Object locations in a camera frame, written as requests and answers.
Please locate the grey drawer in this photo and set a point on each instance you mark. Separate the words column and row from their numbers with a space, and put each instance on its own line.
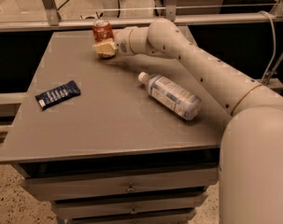
column 129, row 204
column 178, row 216
column 125, row 182

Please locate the dark blue snack bar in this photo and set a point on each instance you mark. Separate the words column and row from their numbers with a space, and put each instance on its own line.
column 58, row 95

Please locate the top grey drawer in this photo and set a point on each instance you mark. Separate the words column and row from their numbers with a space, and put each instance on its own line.
column 125, row 182

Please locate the clear plastic water bottle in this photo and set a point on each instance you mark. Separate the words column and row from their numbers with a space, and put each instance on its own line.
column 182, row 102

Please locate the bottom grey drawer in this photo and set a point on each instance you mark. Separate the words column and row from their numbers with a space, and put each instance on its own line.
column 178, row 216

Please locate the grey metal railing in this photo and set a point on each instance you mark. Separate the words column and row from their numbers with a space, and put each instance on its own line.
column 54, row 15

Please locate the middle grey drawer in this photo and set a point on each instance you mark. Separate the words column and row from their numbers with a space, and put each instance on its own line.
column 129, row 204

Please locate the orange soda can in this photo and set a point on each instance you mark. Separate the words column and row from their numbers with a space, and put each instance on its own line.
column 102, row 30

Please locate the grey drawer cabinet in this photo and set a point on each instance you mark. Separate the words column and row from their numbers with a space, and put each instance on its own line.
column 113, row 125

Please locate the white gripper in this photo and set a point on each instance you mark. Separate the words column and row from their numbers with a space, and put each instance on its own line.
column 122, row 40

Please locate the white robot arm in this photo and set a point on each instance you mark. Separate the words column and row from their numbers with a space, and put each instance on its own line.
column 251, row 150

